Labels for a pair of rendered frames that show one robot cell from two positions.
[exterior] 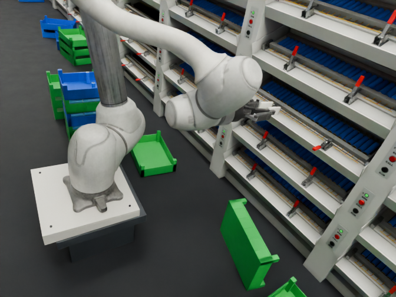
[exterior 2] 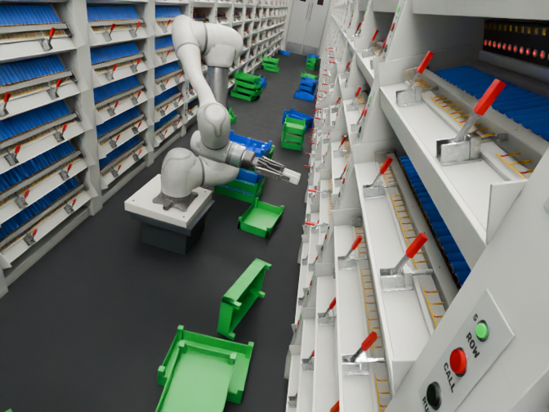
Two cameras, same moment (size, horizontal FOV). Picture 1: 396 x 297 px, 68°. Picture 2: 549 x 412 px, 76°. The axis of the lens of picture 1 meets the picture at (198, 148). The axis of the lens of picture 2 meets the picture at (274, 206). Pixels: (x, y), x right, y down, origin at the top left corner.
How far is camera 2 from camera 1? 1.05 m
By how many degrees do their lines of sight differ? 36
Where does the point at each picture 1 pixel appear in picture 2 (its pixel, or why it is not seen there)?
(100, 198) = (169, 201)
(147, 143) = (270, 212)
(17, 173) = not seen: hidden behind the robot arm
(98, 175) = (170, 181)
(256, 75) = (214, 115)
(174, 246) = (205, 275)
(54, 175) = not seen: hidden behind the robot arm
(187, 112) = (196, 138)
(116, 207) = (176, 212)
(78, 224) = (146, 208)
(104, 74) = not seen: hidden behind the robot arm
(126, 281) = (155, 269)
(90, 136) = (176, 153)
